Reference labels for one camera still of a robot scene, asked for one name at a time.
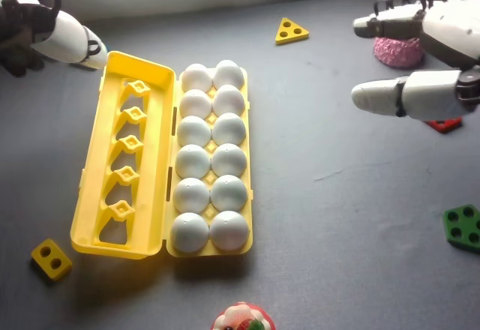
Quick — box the yellow triangle holed block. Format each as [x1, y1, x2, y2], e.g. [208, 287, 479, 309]
[274, 16, 311, 46]

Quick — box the yellow egg carton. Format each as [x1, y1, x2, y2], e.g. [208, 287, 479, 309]
[70, 50, 255, 260]

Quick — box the green pentagon holed block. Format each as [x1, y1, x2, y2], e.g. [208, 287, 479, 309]
[442, 204, 480, 255]

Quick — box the red holed block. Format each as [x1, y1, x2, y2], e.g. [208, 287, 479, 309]
[423, 117, 464, 134]

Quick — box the yellow square holed block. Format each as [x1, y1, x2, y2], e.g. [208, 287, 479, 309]
[29, 238, 74, 283]

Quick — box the pink knobbly toy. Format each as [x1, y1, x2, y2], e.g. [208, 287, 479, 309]
[372, 36, 425, 69]

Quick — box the toy strawberry cake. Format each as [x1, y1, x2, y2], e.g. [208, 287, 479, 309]
[211, 301, 277, 330]

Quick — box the white toy egg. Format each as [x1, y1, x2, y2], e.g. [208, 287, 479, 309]
[209, 174, 248, 212]
[176, 115, 213, 147]
[173, 177, 211, 214]
[170, 212, 210, 254]
[211, 84, 247, 116]
[178, 88, 213, 119]
[211, 112, 248, 146]
[175, 144, 212, 179]
[210, 142, 248, 178]
[208, 210, 251, 252]
[212, 59, 246, 90]
[181, 62, 215, 93]

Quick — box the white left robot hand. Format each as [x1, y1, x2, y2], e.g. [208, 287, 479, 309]
[0, 0, 110, 79]

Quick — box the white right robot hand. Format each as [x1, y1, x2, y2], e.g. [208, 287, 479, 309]
[351, 0, 480, 122]

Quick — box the grey table cloth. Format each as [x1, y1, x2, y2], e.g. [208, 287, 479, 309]
[0, 0, 480, 330]

